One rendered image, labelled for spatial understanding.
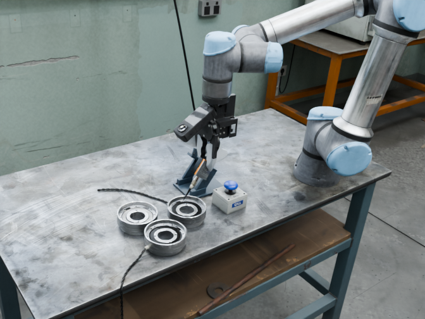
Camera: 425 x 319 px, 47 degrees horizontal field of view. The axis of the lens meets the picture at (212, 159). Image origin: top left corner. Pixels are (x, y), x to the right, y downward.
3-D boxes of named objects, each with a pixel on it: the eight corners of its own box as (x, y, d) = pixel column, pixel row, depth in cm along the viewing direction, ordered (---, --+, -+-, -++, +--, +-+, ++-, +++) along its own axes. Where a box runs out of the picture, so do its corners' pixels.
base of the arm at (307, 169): (314, 159, 169) (319, 133, 164) (349, 179, 159) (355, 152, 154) (283, 170, 161) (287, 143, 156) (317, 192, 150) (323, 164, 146)
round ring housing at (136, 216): (109, 223, 130) (109, 209, 128) (141, 209, 136) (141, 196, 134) (132, 242, 123) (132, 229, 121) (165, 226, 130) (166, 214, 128)
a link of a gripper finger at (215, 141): (220, 159, 129) (220, 128, 125) (215, 161, 128) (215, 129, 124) (209, 154, 132) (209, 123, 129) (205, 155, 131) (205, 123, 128)
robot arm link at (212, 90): (213, 85, 118) (195, 75, 124) (212, 103, 121) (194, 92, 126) (238, 81, 122) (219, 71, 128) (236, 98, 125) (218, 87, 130)
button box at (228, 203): (227, 214, 136) (228, 200, 134) (211, 202, 141) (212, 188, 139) (249, 206, 141) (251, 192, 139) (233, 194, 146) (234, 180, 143)
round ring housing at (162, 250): (168, 226, 130) (169, 214, 128) (194, 247, 123) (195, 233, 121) (135, 242, 123) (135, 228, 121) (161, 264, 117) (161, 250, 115)
